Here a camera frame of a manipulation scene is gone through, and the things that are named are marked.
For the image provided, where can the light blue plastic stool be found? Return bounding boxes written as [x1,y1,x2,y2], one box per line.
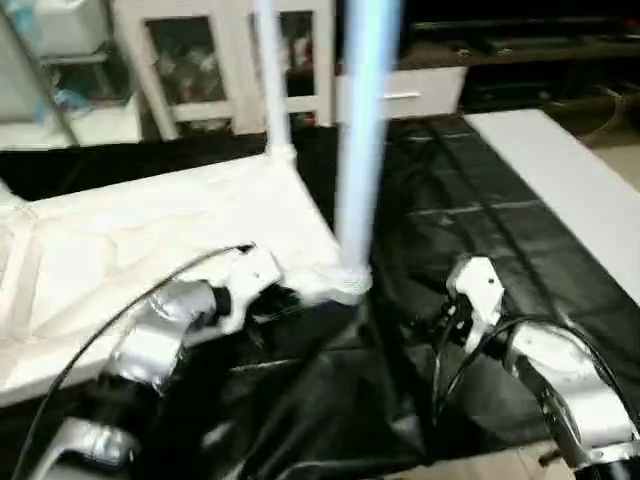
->
[34,89,97,122]

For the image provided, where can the white plastic table top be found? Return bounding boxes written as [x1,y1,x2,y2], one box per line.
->
[0,144,374,407]

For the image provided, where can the white side table board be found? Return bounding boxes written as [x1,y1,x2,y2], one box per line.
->
[464,109,640,284]

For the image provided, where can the white drawer unit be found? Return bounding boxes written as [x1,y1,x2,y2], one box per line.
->
[334,64,469,125]

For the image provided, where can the black shiny table mat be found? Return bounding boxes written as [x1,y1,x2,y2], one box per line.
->
[0,117,640,480]

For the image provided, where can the white glass door cabinet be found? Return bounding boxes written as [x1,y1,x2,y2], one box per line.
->
[112,0,337,140]

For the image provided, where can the white floor cable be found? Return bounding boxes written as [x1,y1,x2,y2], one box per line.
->
[584,89,640,147]

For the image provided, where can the glass tank metal frame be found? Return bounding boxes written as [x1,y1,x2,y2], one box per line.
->
[39,49,137,110]

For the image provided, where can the white plastic storage box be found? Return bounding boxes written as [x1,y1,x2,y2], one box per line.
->
[34,0,107,54]

